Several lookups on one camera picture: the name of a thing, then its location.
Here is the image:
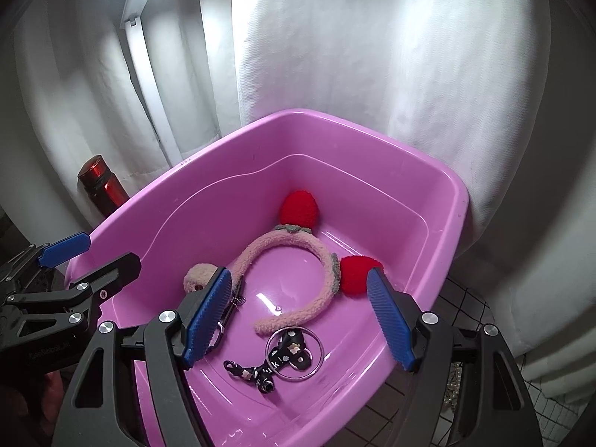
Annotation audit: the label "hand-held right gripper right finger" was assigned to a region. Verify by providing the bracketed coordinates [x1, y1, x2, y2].
[366, 269, 544, 447]

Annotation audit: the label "pearl butterfly hair clip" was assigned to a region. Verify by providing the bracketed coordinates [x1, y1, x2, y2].
[444, 361, 466, 413]

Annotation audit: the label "black checked white tablecloth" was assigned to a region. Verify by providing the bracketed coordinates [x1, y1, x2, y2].
[342, 275, 559, 447]

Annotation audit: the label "black patterned lanyard strap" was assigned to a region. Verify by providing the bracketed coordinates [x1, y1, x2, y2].
[222, 327, 314, 394]

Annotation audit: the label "red bottle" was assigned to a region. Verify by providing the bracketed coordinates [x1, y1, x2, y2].
[77, 155, 130, 219]

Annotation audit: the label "white curtain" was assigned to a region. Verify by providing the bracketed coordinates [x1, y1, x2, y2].
[0, 0, 596, 406]

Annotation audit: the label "pink fuzzy strawberry headband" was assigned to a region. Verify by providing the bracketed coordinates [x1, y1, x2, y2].
[230, 190, 385, 336]

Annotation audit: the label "white lamp stand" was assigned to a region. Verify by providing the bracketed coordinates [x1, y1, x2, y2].
[120, 0, 184, 166]

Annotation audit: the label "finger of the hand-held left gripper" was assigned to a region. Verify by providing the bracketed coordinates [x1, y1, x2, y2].
[0, 231, 92, 286]
[0, 252, 142, 332]

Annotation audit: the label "beige fluffy pompom keychain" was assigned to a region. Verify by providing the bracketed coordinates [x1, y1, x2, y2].
[183, 263, 247, 310]

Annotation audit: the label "silver bangle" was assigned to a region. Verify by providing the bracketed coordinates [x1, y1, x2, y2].
[266, 327, 325, 375]

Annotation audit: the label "pink plastic tub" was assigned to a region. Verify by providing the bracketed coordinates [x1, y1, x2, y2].
[64, 108, 469, 447]

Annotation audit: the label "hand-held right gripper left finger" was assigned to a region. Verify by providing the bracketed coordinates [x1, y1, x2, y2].
[58, 267, 234, 447]

